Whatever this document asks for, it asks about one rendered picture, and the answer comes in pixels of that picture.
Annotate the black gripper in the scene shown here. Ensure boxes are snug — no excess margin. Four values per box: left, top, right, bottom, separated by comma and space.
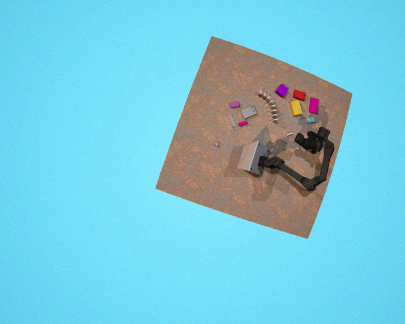
294, 133, 317, 154

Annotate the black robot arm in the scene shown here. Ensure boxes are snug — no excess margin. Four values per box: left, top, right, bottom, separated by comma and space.
258, 127, 334, 191

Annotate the purple block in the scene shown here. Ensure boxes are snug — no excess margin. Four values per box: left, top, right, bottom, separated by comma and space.
275, 84, 289, 97

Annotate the yellow rectangular block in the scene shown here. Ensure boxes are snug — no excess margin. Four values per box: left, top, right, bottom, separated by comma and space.
289, 100, 302, 116

